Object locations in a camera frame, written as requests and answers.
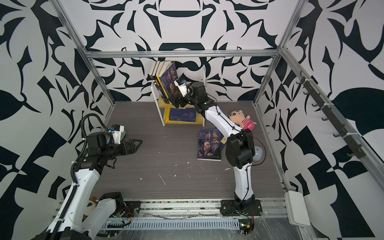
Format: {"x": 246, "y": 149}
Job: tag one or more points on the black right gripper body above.
{"x": 191, "y": 99}

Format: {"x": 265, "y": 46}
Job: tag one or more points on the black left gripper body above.
{"x": 121, "y": 149}

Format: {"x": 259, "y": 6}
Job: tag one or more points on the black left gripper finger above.
{"x": 135, "y": 141}
{"x": 134, "y": 146}

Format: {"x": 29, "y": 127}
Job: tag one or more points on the purple old man book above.
{"x": 210, "y": 145}
{"x": 168, "y": 76}

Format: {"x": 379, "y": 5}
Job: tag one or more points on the black deer antler book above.
{"x": 159, "y": 88}

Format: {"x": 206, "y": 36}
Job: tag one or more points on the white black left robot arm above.
{"x": 99, "y": 148}

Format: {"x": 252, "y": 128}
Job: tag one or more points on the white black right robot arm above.
{"x": 240, "y": 149}

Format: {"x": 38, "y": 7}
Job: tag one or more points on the light blue glasses case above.
{"x": 122, "y": 133}

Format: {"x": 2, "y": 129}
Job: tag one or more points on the white wooden two-tier shelf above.
{"x": 161, "y": 105}

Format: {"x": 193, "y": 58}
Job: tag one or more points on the small blue book yellow label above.
{"x": 183, "y": 115}

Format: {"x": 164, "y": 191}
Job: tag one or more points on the plush doll pink shorts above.
{"x": 245, "y": 122}

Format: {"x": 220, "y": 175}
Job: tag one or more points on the white grey round speaker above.
{"x": 259, "y": 154}

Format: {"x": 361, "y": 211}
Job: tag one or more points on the white power box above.
{"x": 296, "y": 209}

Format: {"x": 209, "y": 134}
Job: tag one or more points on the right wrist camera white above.
{"x": 182, "y": 86}

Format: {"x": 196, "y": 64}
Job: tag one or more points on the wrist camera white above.
{"x": 115, "y": 131}
{"x": 182, "y": 86}

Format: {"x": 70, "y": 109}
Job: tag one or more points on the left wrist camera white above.
{"x": 115, "y": 131}

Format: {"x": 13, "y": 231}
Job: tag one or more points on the small plush toy behind rail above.
{"x": 91, "y": 205}

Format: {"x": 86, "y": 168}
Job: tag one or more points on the black wall hook rail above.
{"x": 331, "y": 115}

